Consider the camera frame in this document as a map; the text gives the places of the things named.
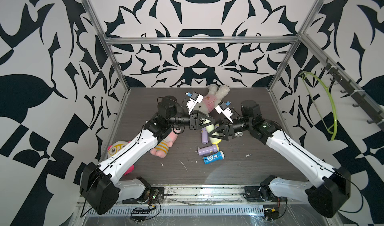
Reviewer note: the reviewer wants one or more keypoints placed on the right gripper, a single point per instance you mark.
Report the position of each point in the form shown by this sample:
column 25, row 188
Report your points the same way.
column 228, row 130

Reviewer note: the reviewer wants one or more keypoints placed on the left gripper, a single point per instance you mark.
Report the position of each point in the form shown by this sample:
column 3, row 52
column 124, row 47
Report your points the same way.
column 194, row 121

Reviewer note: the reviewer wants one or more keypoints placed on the green flashlight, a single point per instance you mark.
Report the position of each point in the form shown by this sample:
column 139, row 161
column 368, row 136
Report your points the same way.
column 213, row 135

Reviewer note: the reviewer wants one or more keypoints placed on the purple flashlight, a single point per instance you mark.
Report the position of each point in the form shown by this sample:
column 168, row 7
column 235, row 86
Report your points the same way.
column 205, row 138

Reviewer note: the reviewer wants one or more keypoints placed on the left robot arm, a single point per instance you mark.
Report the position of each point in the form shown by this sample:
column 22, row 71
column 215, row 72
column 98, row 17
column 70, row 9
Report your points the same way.
column 100, row 184

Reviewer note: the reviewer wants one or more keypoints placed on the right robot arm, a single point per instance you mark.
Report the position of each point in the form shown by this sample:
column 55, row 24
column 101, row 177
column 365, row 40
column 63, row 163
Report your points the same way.
column 327, row 189

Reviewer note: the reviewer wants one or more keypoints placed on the blue flashlight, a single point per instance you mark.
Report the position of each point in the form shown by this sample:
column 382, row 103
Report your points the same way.
column 214, row 157

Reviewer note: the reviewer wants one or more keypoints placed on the purple flashlight lying sideways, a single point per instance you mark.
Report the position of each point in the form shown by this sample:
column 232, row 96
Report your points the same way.
column 208, row 150

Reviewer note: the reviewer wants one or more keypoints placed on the white teddy bear pink shirt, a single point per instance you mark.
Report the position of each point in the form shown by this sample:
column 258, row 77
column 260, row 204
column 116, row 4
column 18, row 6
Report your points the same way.
column 212, row 98

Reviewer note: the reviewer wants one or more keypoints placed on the pink striped plush pig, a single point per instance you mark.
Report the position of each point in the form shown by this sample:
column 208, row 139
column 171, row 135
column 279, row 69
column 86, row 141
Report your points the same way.
column 161, row 150

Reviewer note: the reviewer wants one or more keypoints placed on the panda plush pink striped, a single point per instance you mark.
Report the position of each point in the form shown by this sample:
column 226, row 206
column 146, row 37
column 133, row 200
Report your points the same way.
column 115, row 148

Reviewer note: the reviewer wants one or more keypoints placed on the black hook rack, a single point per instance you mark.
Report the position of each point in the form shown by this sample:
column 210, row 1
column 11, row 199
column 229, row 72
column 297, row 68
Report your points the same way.
column 351, row 88

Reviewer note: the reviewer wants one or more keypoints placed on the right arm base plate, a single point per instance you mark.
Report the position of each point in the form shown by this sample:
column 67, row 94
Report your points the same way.
column 261, row 194

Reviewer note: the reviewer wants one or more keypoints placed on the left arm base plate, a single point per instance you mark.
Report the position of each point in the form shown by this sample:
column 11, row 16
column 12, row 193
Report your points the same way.
column 152, row 194

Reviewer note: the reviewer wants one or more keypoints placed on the green hoop on wall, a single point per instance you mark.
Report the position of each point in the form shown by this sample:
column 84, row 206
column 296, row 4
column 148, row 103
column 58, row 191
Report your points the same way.
column 332, row 129

